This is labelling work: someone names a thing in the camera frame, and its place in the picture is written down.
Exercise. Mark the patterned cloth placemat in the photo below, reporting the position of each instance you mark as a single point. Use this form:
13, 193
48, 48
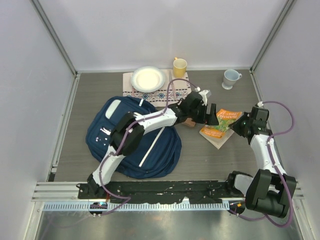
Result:
156, 98

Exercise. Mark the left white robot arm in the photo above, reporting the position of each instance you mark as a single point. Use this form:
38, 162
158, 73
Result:
130, 136

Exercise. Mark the orange treehouse paperback book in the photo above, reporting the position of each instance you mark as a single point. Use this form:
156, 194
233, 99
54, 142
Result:
219, 134

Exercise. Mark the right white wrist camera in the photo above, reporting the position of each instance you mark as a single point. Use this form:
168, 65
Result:
260, 104

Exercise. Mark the slotted cable duct rail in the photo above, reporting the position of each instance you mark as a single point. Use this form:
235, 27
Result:
80, 206

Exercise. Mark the yellow ceramic mug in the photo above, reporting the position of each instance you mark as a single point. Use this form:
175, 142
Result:
179, 67

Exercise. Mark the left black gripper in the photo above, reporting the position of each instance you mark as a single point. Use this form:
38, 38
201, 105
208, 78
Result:
203, 120

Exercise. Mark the white paper plate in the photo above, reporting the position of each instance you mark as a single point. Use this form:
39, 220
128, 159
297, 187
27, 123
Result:
147, 79

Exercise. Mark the navy blue student backpack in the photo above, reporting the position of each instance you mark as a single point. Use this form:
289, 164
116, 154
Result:
158, 152

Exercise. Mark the brown leather wallet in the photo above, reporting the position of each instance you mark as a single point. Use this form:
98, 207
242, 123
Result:
189, 122

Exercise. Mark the light blue footed cup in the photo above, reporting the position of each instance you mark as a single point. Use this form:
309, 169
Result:
230, 77

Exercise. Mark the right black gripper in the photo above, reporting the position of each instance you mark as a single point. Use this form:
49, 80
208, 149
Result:
235, 126

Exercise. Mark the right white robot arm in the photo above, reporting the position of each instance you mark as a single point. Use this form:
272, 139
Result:
271, 190

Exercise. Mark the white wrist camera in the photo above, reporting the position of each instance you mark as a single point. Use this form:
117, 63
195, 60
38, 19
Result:
205, 94
260, 104

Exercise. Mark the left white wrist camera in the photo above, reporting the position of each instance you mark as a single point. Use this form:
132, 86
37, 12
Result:
205, 94

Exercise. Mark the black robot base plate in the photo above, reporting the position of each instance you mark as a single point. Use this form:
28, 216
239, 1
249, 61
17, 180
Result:
170, 192

